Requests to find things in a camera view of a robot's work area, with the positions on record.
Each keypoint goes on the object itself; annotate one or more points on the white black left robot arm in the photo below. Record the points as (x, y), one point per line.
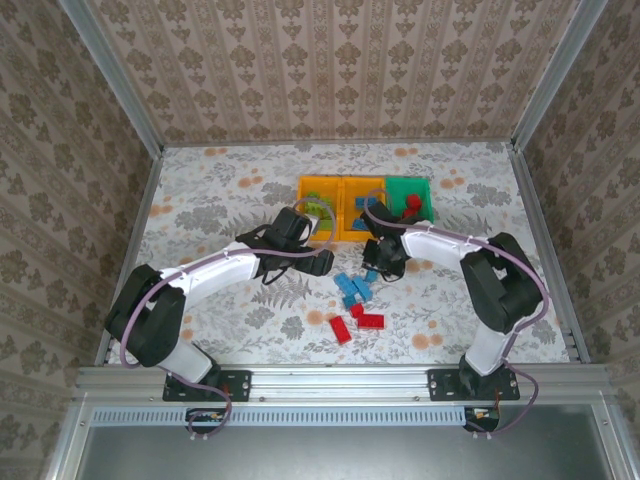
(220, 270)

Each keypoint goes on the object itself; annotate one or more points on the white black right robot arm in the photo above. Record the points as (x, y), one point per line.
(435, 245)

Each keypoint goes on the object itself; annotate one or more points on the small blue lego brick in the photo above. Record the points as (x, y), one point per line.
(372, 276)
(348, 302)

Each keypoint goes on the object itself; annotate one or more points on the yellow plastic bin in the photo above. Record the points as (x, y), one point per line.
(304, 187)
(350, 187)

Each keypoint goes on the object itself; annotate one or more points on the red lego piece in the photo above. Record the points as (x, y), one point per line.
(414, 201)
(407, 214)

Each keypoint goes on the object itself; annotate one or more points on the small red lego brick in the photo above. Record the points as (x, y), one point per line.
(356, 311)

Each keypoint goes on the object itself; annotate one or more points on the green plastic bin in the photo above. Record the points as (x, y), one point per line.
(400, 187)

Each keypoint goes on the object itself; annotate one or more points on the floral patterned tablecloth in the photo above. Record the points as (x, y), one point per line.
(225, 190)

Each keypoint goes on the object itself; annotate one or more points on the black connector box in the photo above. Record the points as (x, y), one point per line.
(202, 419)
(481, 416)

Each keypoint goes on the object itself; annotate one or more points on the grey metal panel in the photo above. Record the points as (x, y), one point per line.
(325, 455)

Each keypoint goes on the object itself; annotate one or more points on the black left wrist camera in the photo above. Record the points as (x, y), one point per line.
(295, 220)

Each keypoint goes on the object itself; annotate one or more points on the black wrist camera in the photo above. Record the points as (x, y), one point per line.
(381, 205)
(295, 220)

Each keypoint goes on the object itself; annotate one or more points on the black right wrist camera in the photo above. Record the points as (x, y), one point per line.
(381, 205)

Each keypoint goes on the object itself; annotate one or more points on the aluminium front rail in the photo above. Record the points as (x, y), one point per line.
(340, 382)

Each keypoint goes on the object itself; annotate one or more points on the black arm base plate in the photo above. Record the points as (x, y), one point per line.
(240, 385)
(442, 385)

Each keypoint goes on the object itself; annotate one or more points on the aluminium side rail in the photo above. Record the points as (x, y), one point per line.
(550, 250)
(127, 260)

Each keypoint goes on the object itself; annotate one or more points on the aluminium frame post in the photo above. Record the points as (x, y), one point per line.
(560, 75)
(115, 80)

